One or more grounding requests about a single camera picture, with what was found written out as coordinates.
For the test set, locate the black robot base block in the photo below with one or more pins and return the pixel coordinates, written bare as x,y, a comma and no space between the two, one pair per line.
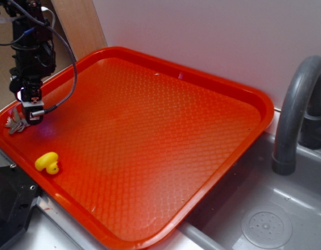
18,196

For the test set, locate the grey plastic sink basin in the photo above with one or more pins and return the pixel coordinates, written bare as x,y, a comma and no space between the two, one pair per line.
215,223

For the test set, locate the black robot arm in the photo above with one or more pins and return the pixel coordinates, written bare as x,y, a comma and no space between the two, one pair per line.
29,26

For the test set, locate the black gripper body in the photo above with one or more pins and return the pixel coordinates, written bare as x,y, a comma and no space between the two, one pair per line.
32,65

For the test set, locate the orange plastic tray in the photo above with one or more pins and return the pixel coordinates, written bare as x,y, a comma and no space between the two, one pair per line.
140,142

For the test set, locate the black gripper finger with sensor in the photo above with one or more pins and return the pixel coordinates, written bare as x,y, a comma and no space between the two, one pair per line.
33,112

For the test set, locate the yellow rubber duck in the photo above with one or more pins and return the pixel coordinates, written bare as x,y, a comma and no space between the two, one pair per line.
48,162

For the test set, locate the grey curved faucet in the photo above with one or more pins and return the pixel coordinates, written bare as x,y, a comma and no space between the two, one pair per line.
300,117

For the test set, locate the light wooden board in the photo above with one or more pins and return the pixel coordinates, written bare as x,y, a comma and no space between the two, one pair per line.
81,25

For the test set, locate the round sink drain cover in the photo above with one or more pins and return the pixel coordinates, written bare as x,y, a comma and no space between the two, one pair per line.
266,227

